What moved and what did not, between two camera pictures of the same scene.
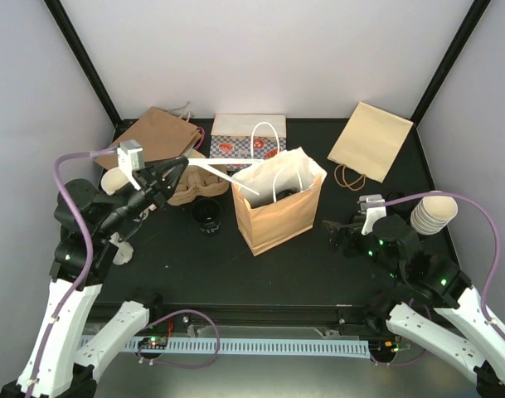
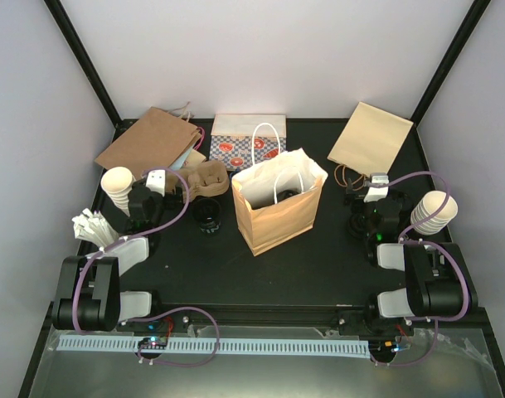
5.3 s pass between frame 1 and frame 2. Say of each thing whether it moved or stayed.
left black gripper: moved
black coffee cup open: stayed
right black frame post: stayed
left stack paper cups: stayed
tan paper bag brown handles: stayed
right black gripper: moved
